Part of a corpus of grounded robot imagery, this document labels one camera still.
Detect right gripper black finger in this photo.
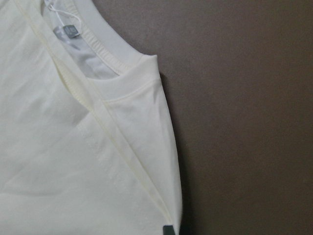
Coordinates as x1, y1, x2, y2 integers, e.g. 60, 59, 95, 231
162, 225, 175, 235

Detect cream long-sleeve cat shirt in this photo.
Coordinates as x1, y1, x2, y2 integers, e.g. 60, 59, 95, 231
0, 0, 182, 235

